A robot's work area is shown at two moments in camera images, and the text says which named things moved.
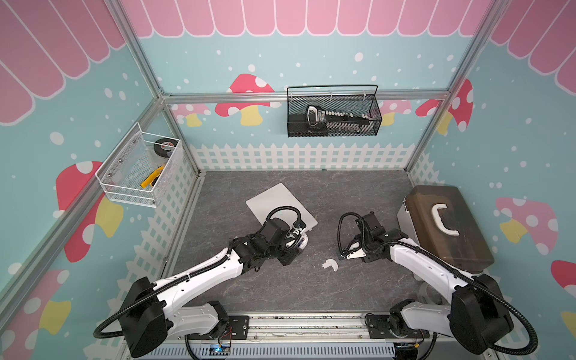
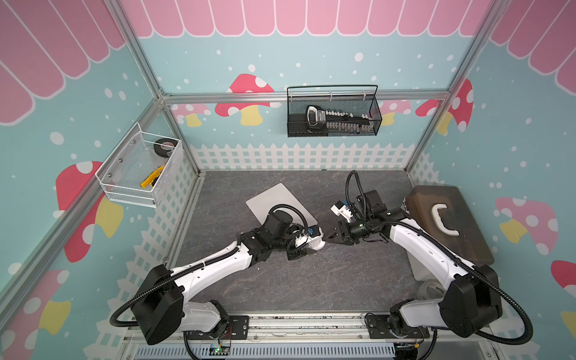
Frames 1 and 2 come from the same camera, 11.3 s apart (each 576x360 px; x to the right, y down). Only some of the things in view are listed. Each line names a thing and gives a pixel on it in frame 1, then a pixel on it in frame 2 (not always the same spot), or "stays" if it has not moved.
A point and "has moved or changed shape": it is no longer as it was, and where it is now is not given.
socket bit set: x=336 y=121 stays
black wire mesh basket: x=332 y=111 stays
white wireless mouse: x=304 y=241 has moved or changed shape
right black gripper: x=368 y=258 → x=337 y=237
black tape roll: x=163 y=152 stays
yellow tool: x=152 y=178 stays
